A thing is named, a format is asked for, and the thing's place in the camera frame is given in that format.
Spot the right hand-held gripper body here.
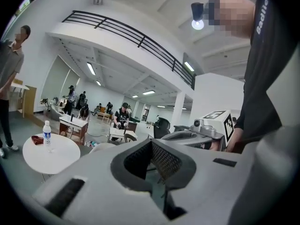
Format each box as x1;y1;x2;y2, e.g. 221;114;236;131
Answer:
190;110;236;150

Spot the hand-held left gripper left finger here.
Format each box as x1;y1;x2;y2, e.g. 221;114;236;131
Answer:
32;138;169;225

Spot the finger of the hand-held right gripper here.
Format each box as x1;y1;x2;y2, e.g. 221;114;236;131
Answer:
161;131;212;146

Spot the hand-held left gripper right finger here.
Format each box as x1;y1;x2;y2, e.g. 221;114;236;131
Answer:
150;138;255;225

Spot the beige armchair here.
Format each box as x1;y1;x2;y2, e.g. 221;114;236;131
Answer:
89;142;118;154
45;103;65;121

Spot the person's right forearm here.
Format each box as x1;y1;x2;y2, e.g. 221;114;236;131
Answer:
226;127;247;153

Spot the black office chair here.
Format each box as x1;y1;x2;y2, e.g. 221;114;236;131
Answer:
153;117;171;139

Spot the person's right hand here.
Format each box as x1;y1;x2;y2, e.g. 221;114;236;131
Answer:
201;141;222;151

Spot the round white table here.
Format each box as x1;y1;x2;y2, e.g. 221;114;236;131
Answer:
22;133;81;175

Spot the white desk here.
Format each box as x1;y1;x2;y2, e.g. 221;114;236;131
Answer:
58;115;89;145
107;127;138;143

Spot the clear water bottle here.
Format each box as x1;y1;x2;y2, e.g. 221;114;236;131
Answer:
42;120;53;153

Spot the wooden bench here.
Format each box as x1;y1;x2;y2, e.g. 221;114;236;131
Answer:
97;111;112;124

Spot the person's black shirt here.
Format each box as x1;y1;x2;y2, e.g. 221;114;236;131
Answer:
234;0;300;140

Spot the dark red cloth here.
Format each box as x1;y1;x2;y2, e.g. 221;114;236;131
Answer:
31;135;45;146

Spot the round ceiling lamp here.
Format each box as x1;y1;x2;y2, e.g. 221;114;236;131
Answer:
191;19;204;30

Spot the black balcony railing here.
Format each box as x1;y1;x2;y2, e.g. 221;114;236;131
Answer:
62;10;196;90

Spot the person's head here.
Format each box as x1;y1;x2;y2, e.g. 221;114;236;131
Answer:
207;0;256;40

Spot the wooden standing desk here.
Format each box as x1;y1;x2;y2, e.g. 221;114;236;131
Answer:
10;78;38;118

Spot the grey roller blind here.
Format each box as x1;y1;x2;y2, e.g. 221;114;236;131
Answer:
41;55;80;100

